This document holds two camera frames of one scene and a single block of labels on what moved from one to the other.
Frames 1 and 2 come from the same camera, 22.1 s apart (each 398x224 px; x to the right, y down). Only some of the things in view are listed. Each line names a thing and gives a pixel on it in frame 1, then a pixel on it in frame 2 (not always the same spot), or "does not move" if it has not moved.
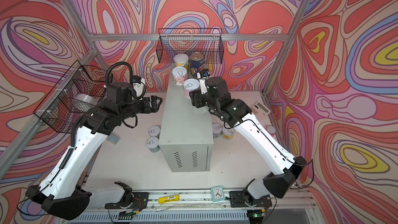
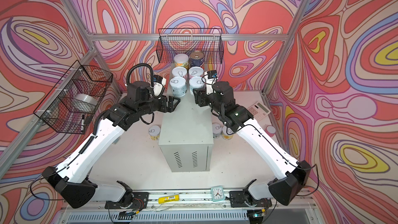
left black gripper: [147, 109] to [171, 108]
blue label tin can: [197, 59] does not move
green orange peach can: [181, 60] does not move
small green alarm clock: [217, 193] does not move
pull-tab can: [152, 144] to [179, 85]
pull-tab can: [154, 131] does not move
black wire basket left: [79, 92] does not move
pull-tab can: [190, 85] to [196, 71]
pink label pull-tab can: [179, 74] does not move
